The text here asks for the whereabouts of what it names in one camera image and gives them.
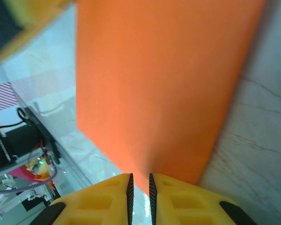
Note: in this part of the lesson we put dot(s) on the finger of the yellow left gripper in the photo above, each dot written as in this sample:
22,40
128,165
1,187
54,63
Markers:
37,14

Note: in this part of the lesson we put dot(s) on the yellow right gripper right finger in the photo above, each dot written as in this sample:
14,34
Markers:
189,204

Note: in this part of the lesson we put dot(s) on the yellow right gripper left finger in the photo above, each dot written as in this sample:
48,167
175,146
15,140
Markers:
103,201

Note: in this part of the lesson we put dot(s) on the orange square paper sheet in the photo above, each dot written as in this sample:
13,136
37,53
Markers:
154,93

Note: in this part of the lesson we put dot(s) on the pink paper sheet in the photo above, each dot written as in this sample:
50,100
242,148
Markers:
18,173

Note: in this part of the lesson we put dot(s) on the right circuit board green light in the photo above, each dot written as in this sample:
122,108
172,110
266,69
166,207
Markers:
41,161

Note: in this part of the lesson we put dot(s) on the black box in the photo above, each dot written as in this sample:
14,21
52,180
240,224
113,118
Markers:
21,140

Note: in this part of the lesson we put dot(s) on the aluminium mounting rail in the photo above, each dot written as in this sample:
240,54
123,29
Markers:
70,164

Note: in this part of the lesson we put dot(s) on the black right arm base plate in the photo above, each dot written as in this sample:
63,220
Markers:
44,133

